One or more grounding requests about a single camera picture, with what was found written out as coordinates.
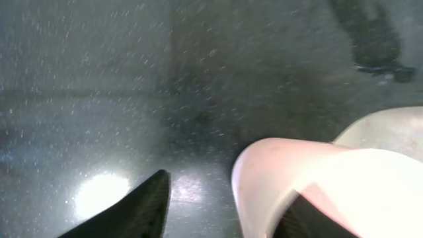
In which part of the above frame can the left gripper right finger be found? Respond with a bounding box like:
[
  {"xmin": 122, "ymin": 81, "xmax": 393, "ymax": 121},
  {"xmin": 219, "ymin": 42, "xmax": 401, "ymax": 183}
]
[{"xmin": 274, "ymin": 193, "xmax": 360, "ymax": 238}]

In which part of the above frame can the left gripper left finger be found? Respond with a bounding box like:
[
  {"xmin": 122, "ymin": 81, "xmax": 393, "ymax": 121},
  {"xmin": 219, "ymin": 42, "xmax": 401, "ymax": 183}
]
[{"xmin": 56, "ymin": 169, "xmax": 171, "ymax": 238}]

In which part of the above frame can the pink cup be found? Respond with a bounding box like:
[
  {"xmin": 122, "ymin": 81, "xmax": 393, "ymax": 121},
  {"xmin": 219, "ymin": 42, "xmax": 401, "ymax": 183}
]
[{"xmin": 230, "ymin": 137, "xmax": 423, "ymax": 238}]

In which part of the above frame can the white cup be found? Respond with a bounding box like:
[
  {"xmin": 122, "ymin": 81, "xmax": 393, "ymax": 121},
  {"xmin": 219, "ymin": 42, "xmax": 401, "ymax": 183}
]
[{"xmin": 332, "ymin": 105, "xmax": 423, "ymax": 163}]

